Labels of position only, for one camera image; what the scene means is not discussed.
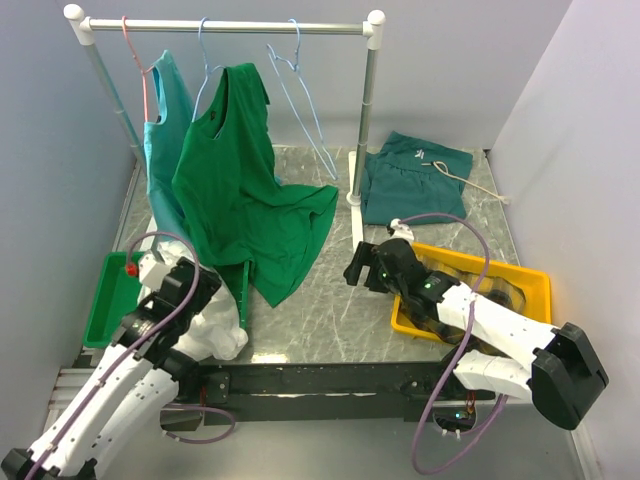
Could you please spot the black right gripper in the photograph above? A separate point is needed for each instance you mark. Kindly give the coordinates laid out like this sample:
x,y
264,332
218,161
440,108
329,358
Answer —
x,y
365,255

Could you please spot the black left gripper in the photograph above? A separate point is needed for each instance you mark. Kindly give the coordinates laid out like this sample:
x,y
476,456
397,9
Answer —
x,y
209,286

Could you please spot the white t-shirt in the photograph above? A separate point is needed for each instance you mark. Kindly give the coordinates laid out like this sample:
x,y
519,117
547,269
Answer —
x,y
215,331

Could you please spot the green t-shirt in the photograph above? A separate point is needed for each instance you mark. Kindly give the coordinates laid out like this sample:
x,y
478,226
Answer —
x,y
234,209

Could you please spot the blue hanger holding green shirt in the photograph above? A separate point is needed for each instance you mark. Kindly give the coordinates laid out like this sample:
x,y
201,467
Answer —
x,y
209,70

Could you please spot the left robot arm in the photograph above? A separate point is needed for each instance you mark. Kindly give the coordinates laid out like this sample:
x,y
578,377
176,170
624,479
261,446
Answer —
x,y
141,371

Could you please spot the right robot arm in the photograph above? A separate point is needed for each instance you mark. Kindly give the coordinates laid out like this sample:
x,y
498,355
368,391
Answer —
x,y
496,317

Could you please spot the light blue t-shirt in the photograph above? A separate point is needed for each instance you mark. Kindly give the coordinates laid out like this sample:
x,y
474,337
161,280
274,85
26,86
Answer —
x,y
163,143

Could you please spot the green plastic tray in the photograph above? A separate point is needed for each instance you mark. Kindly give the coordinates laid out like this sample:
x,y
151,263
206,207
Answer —
x,y
117,294

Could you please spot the dark green shorts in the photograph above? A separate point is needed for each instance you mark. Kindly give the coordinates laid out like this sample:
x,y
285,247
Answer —
x,y
410,176

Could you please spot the yellow plastic tray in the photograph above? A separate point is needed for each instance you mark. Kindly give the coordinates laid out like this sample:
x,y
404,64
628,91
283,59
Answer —
x,y
522,290

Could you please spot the white metal clothes rack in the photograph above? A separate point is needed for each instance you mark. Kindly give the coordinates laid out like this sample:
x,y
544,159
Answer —
x,y
85,27

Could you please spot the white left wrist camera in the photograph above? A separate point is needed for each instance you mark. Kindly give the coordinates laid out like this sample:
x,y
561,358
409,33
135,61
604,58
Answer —
x,y
148,270

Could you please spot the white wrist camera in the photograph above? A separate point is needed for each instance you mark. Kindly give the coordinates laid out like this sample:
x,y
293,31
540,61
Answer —
x,y
399,230
148,270

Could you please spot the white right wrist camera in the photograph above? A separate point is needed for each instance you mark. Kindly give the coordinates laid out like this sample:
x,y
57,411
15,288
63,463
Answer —
x,y
399,230

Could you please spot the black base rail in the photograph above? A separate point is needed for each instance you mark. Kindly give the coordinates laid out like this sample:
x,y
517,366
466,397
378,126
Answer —
x,y
308,391

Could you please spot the pink wire hanger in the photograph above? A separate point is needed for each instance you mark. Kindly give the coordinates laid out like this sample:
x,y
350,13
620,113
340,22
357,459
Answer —
x,y
145,73

